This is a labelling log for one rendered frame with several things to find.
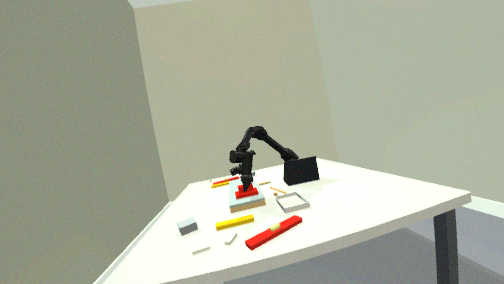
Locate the red rectangular block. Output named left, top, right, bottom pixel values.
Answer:
left=235, top=183, right=259, bottom=200

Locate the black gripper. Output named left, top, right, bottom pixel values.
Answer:
left=239, top=163, right=254, bottom=193

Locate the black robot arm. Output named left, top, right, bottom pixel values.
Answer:
left=229, top=126, right=299, bottom=176

